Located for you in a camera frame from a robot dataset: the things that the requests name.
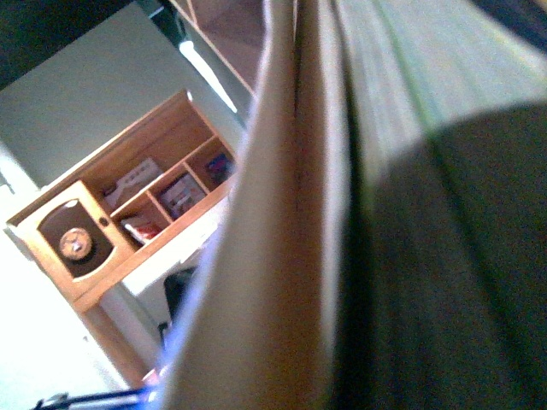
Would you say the blue red magazine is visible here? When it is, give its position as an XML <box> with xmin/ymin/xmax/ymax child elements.
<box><xmin>205</xmin><ymin>153</ymin><xmax>232</xmax><ymax>186</ymax></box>

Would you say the red white magazine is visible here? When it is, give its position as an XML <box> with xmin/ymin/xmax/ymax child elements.
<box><xmin>121</xmin><ymin>215</ymin><xmax>162</xmax><ymax>245</ymax></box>

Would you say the white magazine upper cubby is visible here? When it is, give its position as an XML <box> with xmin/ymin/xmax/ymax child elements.
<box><xmin>103</xmin><ymin>157</ymin><xmax>163</xmax><ymax>209</ymax></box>

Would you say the small wooden cabinet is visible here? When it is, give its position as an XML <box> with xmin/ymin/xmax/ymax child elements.
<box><xmin>7</xmin><ymin>91</ymin><xmax>235</xmax><ymax>387</ymax></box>

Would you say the round clock in cabinet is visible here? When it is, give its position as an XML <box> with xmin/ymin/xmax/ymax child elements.
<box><xmin>59</xmin><ymin>227</ymin><xmax>93</xmax><ymax>261</ymax></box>

